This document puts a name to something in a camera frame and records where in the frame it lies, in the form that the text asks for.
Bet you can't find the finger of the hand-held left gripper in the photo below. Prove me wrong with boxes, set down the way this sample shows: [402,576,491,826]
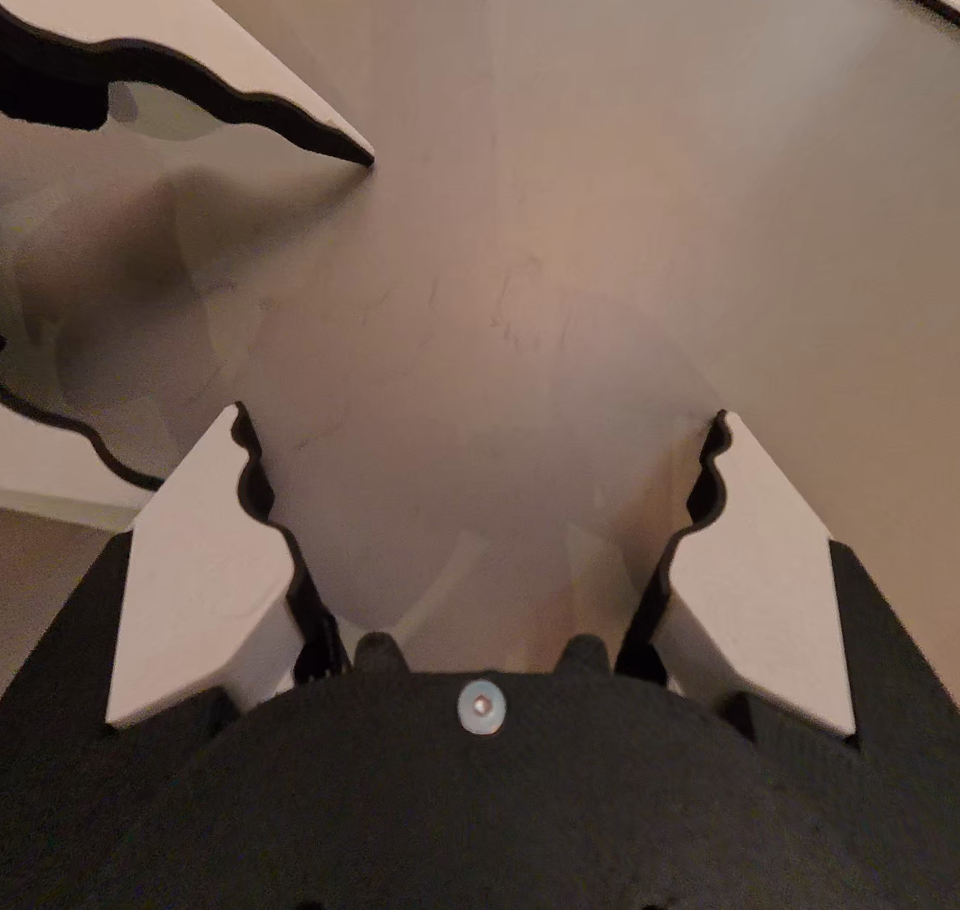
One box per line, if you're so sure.
[0,0,376,170]
[0,336,168,530]

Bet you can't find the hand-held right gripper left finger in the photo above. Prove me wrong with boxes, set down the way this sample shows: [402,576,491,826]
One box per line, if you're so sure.
[105,401,352,732]

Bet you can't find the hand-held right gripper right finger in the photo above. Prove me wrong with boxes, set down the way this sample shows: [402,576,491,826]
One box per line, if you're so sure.
[615,409,858,738]

